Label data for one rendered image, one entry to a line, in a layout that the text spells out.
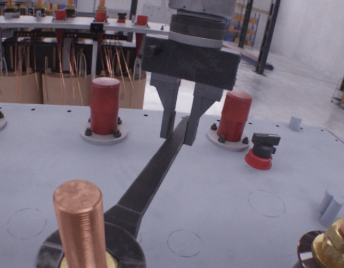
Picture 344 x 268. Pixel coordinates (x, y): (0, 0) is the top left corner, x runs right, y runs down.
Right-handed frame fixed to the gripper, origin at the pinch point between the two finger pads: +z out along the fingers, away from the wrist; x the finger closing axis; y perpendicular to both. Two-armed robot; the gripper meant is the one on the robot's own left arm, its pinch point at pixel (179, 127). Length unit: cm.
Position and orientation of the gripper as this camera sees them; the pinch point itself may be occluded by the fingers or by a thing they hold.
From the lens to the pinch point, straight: 39.6
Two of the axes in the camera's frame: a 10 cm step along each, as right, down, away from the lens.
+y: -2.7, 4.2, -8.7
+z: -1.6, 8.7, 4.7
